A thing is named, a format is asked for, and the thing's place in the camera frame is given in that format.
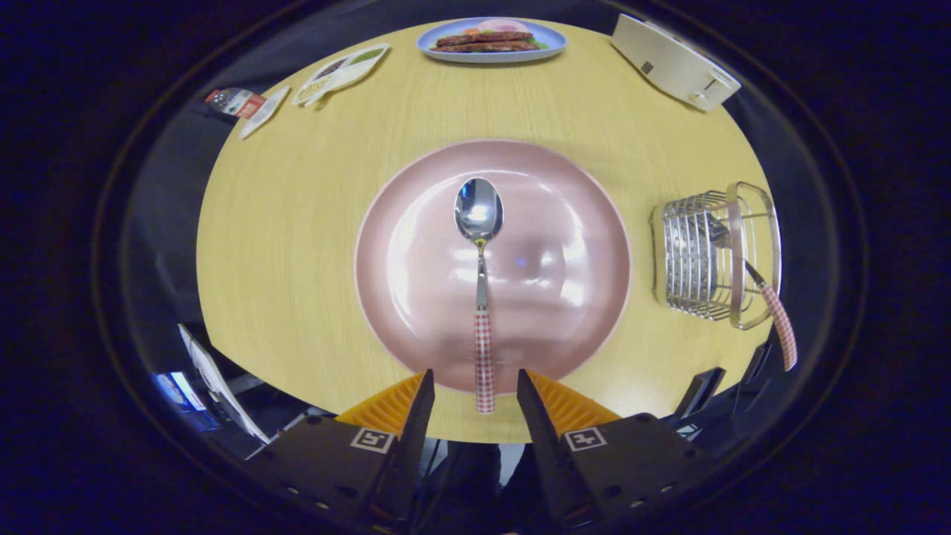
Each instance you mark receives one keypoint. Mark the white laptop lid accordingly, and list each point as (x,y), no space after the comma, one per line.
(219,386)

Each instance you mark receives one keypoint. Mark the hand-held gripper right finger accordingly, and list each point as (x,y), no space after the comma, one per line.
(546,461)

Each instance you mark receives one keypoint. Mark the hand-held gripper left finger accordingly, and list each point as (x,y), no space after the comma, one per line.
(412,461)

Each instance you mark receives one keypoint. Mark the cream white toaster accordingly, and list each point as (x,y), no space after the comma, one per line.
(669,63)

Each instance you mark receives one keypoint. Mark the brown grilled meat strips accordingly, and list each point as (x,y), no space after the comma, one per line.
(487,41)

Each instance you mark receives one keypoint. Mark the small white sauce dish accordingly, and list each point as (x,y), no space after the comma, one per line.
(266,113)

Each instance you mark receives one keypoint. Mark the blue lit screen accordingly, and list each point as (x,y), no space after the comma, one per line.
(182,390)

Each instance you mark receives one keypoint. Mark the black table clamp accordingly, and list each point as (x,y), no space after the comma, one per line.
(698,394)
(758,364)

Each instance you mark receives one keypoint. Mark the blue oval plate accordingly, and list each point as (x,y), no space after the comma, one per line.
(438,52)

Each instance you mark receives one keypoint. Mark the pink round plate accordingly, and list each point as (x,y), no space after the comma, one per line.
(416,282)

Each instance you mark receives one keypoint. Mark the white divided condiment tray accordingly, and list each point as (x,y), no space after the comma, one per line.
(349,70)

